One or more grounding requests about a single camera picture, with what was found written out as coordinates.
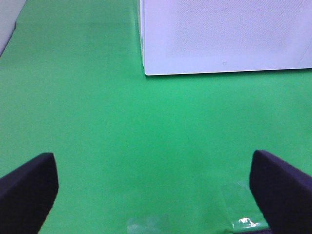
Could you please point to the clear tape patch front left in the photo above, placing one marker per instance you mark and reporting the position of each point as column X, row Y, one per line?
column 151, row 224

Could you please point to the white microwave door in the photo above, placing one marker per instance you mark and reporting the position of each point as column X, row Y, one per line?
column 212, row 36

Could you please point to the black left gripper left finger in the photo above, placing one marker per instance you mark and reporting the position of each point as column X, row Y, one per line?
column 27, row 195

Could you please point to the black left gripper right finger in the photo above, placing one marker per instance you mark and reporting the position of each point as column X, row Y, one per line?
column 282, row 192

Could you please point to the clear tape patch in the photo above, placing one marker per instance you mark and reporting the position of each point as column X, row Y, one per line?
column 151, row 224
column 242, row 210

